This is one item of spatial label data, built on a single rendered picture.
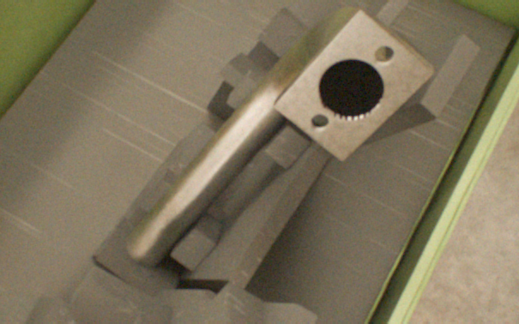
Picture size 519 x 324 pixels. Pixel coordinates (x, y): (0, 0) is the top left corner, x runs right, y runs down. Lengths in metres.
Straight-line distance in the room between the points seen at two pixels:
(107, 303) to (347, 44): 0.23
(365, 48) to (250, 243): 0.17
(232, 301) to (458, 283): 1.24
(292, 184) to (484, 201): 1.20
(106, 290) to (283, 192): 0.12
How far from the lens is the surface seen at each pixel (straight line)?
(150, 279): 0.49
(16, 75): 0.68
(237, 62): 0.55
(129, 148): 0.64
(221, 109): 0.62
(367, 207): 0.62
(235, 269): 0.40
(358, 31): 0.28
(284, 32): 0.56
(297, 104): 0.29
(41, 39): 0.69
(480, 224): 1.57
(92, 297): 0.42
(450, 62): 0.34
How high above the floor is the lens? 1.42
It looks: 68 degrees down
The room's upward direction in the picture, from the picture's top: straight up
